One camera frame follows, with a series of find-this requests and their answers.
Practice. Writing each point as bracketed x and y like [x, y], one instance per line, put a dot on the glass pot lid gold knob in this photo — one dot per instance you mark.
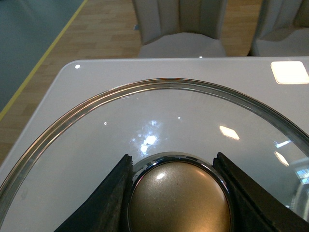
[173, 129]

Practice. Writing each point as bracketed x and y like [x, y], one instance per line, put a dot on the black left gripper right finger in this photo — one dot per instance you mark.
[254, 209]

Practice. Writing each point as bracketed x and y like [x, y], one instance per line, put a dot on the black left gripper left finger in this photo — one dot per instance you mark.
[102, 211]

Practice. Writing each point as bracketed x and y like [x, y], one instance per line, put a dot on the right beige upholstered chair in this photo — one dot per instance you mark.
[282, 29]

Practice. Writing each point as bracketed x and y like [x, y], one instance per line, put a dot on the beige upholstered chair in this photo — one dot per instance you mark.
[282, 29]
[180, 28]

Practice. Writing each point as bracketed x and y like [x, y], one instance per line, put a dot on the left beige upholstered chair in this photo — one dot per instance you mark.
[180, 28]

